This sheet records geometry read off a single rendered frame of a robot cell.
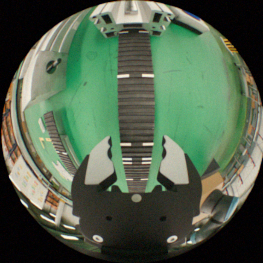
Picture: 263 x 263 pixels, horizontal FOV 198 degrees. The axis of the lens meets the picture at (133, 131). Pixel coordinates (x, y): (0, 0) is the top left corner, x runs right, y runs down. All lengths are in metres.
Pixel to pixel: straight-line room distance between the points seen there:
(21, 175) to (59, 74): 2.94
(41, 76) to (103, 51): 0.12
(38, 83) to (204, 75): 0.29
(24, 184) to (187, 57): 3.27
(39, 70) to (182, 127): 0.28
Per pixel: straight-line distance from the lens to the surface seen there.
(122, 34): 0.18
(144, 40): 0.16
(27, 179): 3.09
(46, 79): 0.17
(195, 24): 0.26
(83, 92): 0.17
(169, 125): 0.17
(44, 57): 0.19
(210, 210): 0.50
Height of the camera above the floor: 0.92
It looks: 62 degrees down
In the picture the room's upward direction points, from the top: 176 degrees counter-clockwise
